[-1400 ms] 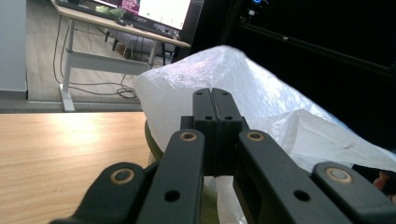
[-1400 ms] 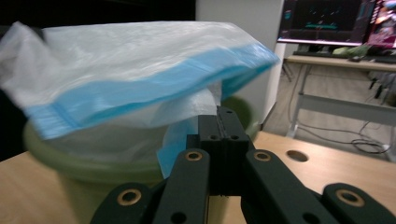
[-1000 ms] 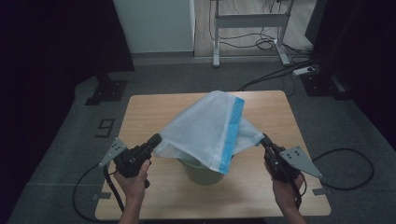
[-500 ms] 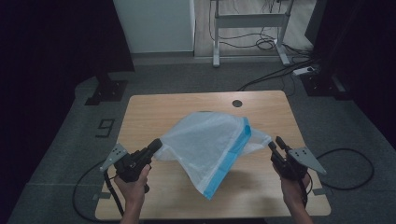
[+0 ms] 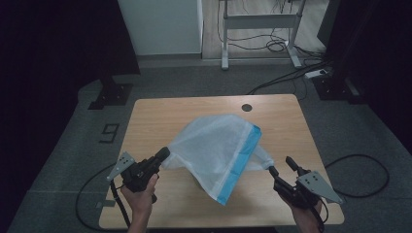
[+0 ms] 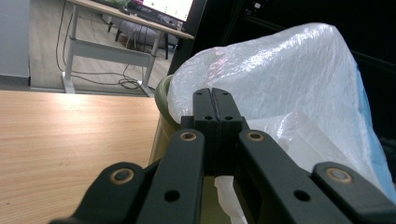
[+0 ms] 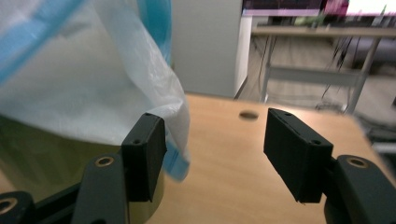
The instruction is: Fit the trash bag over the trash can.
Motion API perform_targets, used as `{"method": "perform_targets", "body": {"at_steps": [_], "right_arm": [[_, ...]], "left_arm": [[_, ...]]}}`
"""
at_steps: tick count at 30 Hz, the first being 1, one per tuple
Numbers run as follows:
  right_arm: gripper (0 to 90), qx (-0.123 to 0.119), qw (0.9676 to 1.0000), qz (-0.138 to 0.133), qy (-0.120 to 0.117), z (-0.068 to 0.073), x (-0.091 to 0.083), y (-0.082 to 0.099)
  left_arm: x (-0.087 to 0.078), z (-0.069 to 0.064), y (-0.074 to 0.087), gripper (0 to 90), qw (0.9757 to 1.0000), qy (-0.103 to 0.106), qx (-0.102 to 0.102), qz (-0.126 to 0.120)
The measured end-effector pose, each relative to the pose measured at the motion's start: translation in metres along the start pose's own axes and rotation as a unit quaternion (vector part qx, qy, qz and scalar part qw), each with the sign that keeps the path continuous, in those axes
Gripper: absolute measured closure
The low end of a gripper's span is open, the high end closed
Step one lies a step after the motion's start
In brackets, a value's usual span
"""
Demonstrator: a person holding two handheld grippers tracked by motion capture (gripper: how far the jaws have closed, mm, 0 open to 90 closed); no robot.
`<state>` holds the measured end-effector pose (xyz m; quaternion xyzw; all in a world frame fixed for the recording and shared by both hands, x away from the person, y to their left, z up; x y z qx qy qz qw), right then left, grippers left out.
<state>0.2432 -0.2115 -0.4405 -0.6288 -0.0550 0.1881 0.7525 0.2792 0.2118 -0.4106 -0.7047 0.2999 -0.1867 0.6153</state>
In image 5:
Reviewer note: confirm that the white power strip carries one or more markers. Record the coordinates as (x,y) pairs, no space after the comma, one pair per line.
(315,73)

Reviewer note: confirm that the white desk frame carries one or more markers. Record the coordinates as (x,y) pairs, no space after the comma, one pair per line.
(259,21)

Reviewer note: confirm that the black stand base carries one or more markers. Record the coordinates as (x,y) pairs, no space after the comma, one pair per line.
(336,89)
(111,93)

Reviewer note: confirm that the person's left hand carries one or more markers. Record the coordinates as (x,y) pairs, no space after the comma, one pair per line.
(141,200)

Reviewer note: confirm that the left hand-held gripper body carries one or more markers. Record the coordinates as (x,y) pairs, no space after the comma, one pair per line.
(139,176)

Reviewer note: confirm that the person's right hand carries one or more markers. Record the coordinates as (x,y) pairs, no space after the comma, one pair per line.
(307,213)

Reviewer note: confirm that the white cabinet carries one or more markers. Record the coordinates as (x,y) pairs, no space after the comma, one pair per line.
(162,26)

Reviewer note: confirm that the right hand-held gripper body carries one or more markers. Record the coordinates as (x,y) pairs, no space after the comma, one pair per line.
(311,187)

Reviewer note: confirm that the white plastic bag blue edge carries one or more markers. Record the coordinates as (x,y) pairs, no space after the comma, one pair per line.
(213,145)

